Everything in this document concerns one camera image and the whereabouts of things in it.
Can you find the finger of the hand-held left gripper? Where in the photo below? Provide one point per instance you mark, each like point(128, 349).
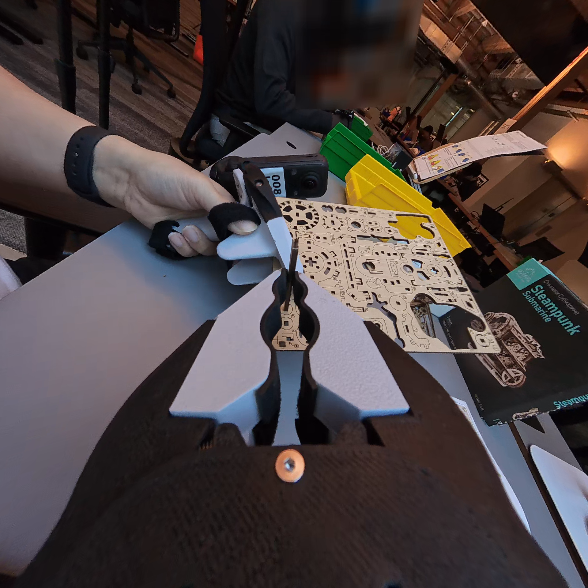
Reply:
point(282, 239)
point(248, 246)

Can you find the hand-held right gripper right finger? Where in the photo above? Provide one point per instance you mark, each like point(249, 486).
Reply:
point(353, 367)

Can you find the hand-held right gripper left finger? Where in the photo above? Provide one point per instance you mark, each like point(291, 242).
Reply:
point(220, 367)

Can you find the laser-cut plywood parts sheet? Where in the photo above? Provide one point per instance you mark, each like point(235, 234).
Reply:
point(353, 280)

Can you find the person's left forearm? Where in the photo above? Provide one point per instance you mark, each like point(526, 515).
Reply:
point(32, 151)

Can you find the grey desk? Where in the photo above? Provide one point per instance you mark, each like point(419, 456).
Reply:
point(115, 321)

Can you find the person's left hand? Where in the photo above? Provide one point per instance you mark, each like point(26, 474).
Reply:
point(151, 188)

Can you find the green plastic bin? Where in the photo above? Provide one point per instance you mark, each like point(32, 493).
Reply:
point(363, 128)
point(340, 151)

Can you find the yellow plastic bin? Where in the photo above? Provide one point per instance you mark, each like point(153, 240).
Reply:
point(386, 183)

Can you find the black office chair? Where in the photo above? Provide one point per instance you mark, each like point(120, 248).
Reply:
point(202, 92)
point(151, 18)

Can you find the white instruction booklet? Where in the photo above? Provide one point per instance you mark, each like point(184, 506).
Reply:
point(488, 452)

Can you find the black model kit box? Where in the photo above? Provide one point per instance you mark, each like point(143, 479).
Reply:
point(528, 321)

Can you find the black wrist band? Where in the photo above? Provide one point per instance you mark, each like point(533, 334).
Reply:
point(78, 165)

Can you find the printed instruction sheet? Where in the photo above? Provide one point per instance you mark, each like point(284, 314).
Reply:
point(487, 149)

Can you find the person's light clothing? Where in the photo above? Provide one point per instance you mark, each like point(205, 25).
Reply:
point(7, 280)

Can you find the black metal table frame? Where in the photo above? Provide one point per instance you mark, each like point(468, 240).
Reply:
point(104, 69)

